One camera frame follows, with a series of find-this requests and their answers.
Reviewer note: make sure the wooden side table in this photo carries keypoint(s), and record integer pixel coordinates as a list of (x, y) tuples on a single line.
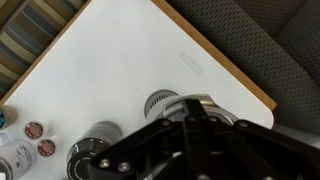
[(192, 32)]

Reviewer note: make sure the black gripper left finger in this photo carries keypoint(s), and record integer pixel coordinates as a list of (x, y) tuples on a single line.
[(141, 153)]

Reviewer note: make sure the white table board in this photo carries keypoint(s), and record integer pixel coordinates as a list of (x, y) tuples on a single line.
[(113, 56)]

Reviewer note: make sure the dark glass coffee jar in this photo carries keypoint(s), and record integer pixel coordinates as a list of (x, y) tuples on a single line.
[(99, 137)]

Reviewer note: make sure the dark grey sofa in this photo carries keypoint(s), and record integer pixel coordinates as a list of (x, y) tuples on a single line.
[(226, 24)]

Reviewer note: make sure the grey coffee machine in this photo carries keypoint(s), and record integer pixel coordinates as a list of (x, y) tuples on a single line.
[(169, 105)]

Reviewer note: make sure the clear jar with metal lid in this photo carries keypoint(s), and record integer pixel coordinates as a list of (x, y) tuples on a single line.
[(16, 159)]

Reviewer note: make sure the striped sofa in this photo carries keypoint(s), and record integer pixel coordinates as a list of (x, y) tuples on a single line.
[(27, 29)]

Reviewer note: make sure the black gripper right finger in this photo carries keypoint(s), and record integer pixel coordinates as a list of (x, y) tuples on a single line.
[(253, 152)]

